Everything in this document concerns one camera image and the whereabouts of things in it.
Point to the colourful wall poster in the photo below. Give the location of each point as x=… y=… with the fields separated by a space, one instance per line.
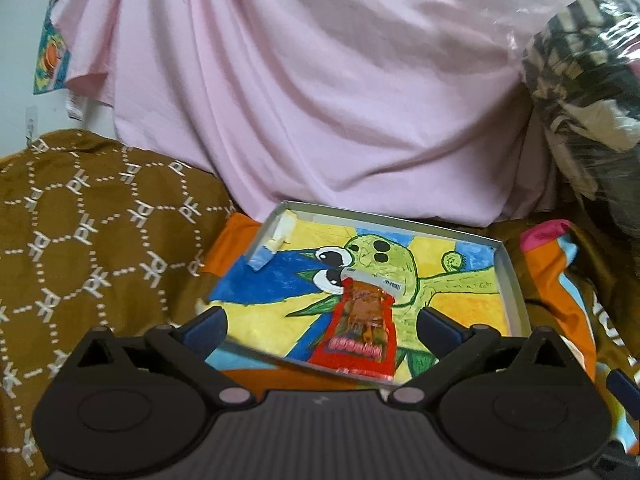
x=47 y=60

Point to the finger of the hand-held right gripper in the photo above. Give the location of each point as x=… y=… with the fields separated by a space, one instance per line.
x=622 y=387

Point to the pink cloth sheet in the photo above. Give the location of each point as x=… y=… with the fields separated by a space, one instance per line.
x=300 y=85

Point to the clear bag with striped cloth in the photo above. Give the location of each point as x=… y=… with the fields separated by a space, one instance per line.
x=575 y=85

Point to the brown patterned blanket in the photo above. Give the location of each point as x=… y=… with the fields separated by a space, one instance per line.
x=100 y=240

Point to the white crumpled tape piece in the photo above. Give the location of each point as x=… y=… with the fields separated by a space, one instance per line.
x=281 y=232

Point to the grey box with painted drawing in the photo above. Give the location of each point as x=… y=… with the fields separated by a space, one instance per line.
x=480 y=310

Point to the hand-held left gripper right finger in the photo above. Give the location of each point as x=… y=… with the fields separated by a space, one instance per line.
x=436 y=332

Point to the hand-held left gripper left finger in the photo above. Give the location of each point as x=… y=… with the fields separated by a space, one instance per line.
x=206 y=328

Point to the colourful cartoon blanket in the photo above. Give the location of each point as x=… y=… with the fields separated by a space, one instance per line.
x=555 y=272

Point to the red snack packet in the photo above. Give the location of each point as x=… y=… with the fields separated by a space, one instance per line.
x=361 y=332

